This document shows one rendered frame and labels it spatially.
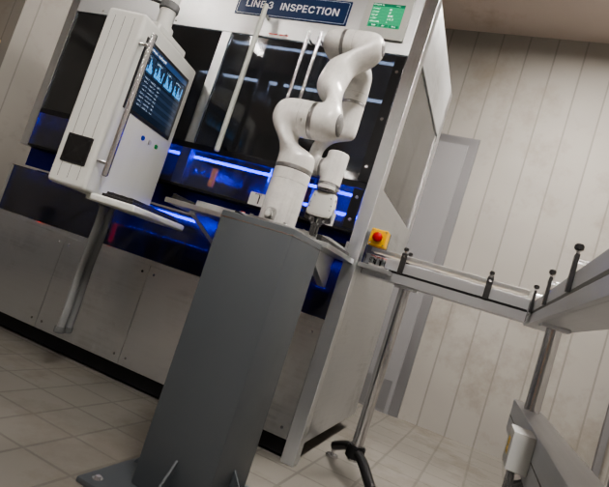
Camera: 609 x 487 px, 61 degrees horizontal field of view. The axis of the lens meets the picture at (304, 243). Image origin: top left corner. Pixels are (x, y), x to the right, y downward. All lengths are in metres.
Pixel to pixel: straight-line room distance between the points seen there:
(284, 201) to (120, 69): 0.99
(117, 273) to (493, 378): 2.61
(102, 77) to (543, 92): 3.18
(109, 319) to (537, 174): 3.05
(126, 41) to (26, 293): 1.44
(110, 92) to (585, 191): 3.17
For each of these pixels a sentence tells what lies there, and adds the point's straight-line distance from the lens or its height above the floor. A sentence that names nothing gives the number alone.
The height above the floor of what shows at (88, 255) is 0.54.
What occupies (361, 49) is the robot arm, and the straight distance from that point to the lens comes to 1.86.
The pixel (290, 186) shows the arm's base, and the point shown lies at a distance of 1.58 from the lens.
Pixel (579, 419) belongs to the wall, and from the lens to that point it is 3.99.
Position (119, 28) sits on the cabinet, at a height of 1.46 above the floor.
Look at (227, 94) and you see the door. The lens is 2.64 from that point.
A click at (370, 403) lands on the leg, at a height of 0.33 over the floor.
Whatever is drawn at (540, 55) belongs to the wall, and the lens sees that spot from 4.51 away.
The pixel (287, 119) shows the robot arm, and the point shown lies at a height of 1.19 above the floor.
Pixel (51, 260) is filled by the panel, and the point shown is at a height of 0.43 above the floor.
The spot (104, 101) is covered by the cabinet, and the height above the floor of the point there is 1.16.
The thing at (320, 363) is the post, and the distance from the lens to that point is 2.17.
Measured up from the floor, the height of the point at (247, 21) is 1.86.
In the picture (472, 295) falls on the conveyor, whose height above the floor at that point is 0.88.
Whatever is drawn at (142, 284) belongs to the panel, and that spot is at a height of 0.48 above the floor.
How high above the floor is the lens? 0.72
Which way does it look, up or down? 4 degrees up
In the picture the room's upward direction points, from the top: 18 degrees clockwise
